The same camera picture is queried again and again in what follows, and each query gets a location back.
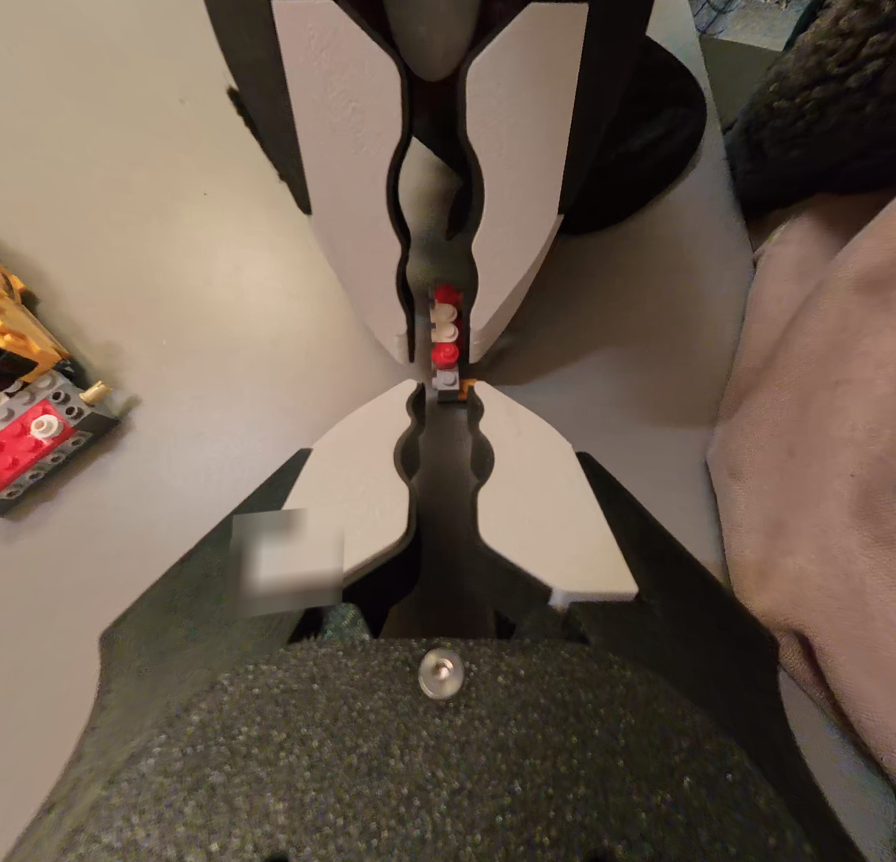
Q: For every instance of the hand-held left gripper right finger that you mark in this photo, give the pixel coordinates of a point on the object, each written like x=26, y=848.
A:
x=546, y=512

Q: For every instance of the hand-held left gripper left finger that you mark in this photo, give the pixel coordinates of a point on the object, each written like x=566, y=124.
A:
x=357, y=456

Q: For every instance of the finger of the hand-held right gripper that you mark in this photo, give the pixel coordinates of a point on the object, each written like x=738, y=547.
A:
x=525, y=141
x=336, y=141

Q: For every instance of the red round lego stud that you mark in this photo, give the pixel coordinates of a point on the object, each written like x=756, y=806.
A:
x=445, y=354

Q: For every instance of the small grey lego strip assembly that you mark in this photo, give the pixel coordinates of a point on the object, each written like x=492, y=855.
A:
x=446, y=330

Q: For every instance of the yellow and black lego car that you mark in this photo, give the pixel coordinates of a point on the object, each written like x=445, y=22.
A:
x=42, y=442

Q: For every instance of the person's pinkish beige garment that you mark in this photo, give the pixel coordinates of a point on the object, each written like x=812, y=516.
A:
x=805, y=456

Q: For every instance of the dark fleece garment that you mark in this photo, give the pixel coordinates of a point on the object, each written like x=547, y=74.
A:
x=819, y=106

